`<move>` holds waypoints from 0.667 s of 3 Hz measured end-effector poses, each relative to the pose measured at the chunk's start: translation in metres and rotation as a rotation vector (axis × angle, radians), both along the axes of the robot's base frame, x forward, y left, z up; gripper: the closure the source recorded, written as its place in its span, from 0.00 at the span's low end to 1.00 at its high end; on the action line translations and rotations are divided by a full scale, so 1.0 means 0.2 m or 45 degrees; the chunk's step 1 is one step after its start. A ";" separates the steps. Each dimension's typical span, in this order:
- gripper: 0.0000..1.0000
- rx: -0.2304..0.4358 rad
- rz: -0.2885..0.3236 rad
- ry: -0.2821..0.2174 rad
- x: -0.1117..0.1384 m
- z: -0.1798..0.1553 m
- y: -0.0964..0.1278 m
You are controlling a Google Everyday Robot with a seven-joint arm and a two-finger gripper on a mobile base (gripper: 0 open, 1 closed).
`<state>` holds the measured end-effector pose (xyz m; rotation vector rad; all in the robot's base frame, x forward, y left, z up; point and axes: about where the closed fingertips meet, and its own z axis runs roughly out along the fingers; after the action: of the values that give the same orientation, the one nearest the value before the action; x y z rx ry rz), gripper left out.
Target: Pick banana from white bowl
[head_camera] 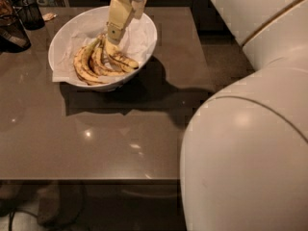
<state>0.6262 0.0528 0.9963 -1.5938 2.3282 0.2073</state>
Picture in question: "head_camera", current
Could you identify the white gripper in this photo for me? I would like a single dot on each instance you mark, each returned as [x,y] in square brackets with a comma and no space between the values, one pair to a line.
[119,13]

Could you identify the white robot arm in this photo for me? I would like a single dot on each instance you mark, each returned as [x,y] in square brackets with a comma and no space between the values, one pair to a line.
[244,155]

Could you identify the white bowl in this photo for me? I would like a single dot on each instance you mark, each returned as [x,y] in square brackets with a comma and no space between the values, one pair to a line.
[80,26]

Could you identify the spotted banana middle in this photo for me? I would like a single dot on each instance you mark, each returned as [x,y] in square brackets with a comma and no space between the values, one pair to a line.
[96,60]

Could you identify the spotted banana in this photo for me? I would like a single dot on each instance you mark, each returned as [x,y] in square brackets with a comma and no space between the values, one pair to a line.
[96,60]
[81,64]
[119,59]

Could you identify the spotted banana right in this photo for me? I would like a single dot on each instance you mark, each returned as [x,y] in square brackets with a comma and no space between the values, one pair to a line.
[119,59]

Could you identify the spotted banana left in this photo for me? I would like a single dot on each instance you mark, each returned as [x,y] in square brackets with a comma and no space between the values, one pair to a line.
[81,64]

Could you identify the small wrapper on table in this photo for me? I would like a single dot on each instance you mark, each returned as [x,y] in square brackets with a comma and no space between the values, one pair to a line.
[49,16]

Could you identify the black mesh cup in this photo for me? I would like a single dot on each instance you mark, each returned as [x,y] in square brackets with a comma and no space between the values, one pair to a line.
[29,14]

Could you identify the dark container left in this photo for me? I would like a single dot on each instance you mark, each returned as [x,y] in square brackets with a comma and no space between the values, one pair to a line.
[13,38]

